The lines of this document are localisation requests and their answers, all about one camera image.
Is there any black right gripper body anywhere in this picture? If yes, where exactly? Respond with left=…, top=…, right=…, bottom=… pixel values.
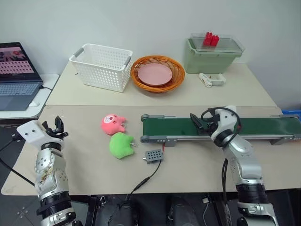
left=201, top=114, right=221, bottom=137

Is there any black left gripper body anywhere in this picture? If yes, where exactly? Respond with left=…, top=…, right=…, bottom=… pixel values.
left=46, top=128, right=70, bottom=142

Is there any green conveyor belt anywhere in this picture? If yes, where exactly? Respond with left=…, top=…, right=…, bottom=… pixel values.
left=140, top=113, right=301, bottom=147

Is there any white ridged roller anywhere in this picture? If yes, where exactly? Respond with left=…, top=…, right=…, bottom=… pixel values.
left=198, top=72, right=214, bottom=89

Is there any white side table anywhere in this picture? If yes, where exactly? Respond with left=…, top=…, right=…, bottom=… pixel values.
left=0, top=73, right=60, bottom=120

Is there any open grey laptop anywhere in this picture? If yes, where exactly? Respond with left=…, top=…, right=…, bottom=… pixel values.
left=0, top=42, right=44, bottom=112

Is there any orange wicker basket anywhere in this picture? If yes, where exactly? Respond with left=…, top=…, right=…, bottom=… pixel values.
left=130, top=55, right=186, bottom=94

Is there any pink plush toy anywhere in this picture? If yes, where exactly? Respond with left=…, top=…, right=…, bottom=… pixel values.
left=101, top=113, right=128, bottom=136

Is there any grey perforated control box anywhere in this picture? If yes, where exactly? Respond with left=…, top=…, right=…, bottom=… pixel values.
left=142, top=148, right=164, bottom=165

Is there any light green storage box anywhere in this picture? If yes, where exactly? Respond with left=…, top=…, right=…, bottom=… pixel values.
left=183, top=38, right=243, bottom=74

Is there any pink round plate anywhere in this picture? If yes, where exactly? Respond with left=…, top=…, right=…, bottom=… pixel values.
left=137, top=63, right=174, bottom=86

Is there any green plush toy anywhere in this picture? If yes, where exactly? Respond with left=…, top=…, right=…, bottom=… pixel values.
left=109, top=132, right=138, bottom=161

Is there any white perforated plastic basket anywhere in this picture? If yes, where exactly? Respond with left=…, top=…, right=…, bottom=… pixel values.
left=69, top=43, right=133, bottom=93

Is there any transparent plastic lid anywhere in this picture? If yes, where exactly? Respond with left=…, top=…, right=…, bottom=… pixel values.
left=190, top=32, right=246, bottom=57

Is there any blue plastic crate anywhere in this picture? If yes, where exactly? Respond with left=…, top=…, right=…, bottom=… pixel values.
left=280, top=109, right=301, bottom=119

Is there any dark rounded shape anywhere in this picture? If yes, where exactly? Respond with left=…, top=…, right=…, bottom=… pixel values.
left=166, top=197, right=197, bottom=226

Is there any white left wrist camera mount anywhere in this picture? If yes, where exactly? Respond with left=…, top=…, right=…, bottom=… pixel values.
left=16, top=120, right=64, bottom=149

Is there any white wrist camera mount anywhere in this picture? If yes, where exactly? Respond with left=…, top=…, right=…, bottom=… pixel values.
left=16, top=120, right=64, bottom=149
left=211, top=105, right=238, bottom=139

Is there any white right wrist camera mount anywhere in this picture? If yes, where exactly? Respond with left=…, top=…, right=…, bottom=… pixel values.
left=211, top=105, right=238, bottom=139

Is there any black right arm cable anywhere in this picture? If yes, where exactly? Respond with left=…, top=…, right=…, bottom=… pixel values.
left=201, top=107, right=242, bottom=212

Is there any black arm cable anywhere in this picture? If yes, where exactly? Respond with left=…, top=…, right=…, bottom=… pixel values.
left=0, top=135, right=36, bottom=186
left=201, top=107, right=242, bottom=212

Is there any white plastic bracket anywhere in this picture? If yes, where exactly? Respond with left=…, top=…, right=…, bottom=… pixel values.
left=210, top=73, right=227, bottom=87

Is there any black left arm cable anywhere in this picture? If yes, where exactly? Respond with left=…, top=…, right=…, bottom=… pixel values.
left=0, top=135, right=36, bottom=186

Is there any black control box cable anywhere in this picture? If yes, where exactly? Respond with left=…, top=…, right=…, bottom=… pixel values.
left=122, top=159, right=164, bottom=206

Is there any thin white cable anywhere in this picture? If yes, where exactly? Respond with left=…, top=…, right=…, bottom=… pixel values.
left=202, top=197, right=214, bottom=224

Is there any black table frame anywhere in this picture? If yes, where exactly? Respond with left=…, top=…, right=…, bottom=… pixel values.
left=70, top=194, right=109, bottom=226

